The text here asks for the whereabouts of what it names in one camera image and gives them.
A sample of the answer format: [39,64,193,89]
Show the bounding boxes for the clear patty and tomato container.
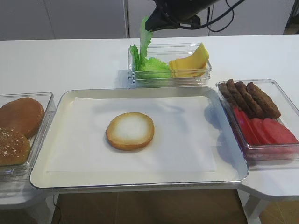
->
[216,79,299,163]

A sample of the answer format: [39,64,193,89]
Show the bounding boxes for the red tomato slice back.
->
[234,108,252,144]

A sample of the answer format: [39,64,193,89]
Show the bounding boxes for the green lettuce pile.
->
[129,45,171,79]

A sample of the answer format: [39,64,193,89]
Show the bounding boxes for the sesame bun top right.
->
[0,127,31,166]

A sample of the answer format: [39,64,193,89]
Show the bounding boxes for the red tomato slice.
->
[262,118,298,144]
[251,118,271,145]
[238,111,260,145]
[234,108,252,144]

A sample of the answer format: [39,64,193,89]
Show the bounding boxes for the bottom bun half on tray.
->
[106,112,155,151]

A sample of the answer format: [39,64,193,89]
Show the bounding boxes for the brown meat patty back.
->
[218,83,238,109]

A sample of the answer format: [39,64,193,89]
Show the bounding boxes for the clear lettuce and cheese container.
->
[128,43,212,88]

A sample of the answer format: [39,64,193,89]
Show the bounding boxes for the brown meat patty front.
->
[247,82,281,119]

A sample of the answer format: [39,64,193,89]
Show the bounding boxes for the silver metal tray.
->
[30,86,249,190]

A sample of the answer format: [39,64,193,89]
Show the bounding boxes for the plain brown bun half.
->
[0,97,45,138]

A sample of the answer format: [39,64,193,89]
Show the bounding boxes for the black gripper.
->
[145,0,216,31]

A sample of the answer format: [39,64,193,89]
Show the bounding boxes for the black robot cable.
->
[161,0,246,32]

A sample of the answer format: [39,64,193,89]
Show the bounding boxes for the green lettuce leaf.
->
[139,16,153,70]

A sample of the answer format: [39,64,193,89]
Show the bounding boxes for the brown meat patty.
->
[247,82,281,119]
[226,79,255,118]
[235,81,265,119]
[218,83,238,109]

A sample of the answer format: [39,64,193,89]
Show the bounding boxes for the clear bun container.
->
[0,92,56,181]

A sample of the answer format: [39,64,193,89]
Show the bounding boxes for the red tomato slice front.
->
[262,118,298,144]

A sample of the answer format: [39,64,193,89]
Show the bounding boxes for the black cable under table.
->
[52,195,62,224]

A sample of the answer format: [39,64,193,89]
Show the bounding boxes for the upright yellow cheese slice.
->
[191,43,209,64]

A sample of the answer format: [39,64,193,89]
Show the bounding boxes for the yellow cheese slices stack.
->
[169,57,207,78]

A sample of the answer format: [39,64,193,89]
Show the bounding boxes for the white paper sheet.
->
[47,97,216,172]

